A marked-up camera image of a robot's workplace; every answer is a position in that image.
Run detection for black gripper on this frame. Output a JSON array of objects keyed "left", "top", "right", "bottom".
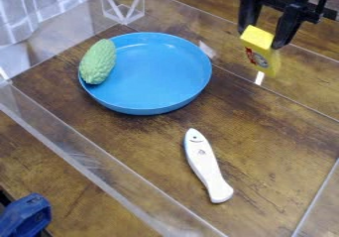
[{"left": 239, "top": 0, "right": 330, "bottom": 50}]

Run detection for yellow toy brick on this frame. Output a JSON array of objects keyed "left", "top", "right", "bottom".
[{"left": 241, "top": 25, "right": 281, "bottom": 77}]

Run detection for blue round tray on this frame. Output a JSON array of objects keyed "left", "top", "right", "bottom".
[{"left": 82, "top": 32, "right": 213, "bottom": 115}]

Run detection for black bar in background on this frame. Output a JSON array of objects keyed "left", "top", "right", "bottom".
[{"left": 324, "top": 7, "right": 339, "bottom": 21}]

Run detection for green bumpy toy gourd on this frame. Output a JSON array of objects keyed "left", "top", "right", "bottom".
[{"left": 81, "top": 39, "right": 117, "bottom": 84}]

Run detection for white checked curtain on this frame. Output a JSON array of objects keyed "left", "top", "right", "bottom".
[{"left": 0, "top": 0, "right": 87, "bottom": 48}]

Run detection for blue clamp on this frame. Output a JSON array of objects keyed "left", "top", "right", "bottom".
[{"left": 0, "top": 193, "right": 53, "bottom": 237}]

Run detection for clear acrylic enclosure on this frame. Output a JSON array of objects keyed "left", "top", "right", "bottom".
[{"left": 0, "top": 0, "right": 339, "bottom": 237}]

